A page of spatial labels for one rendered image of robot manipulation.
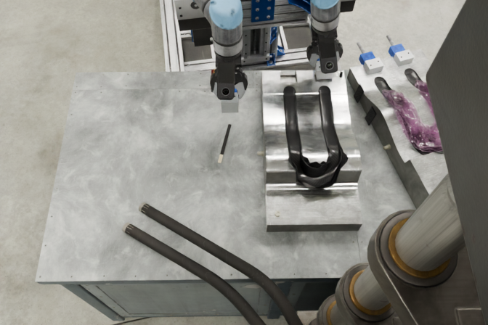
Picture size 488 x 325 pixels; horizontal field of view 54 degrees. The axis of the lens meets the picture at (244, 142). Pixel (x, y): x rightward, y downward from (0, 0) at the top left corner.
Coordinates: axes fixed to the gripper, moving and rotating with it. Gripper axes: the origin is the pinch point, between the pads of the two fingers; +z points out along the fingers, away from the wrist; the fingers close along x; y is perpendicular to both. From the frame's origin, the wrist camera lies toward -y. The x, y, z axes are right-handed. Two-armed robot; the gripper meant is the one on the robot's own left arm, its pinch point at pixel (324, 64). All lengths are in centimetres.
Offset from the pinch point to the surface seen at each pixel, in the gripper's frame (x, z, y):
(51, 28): 147, 88, 90
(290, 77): 10.5, 6.8, 0.3
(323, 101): 1.0, 4.8, -10.0
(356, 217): -4.8, 2.5, -46.5
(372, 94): -14.5, 9.8, -6.5
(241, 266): 26, -9, -60
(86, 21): 128, 92, 95
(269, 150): 17.6, -5.2, -28.2
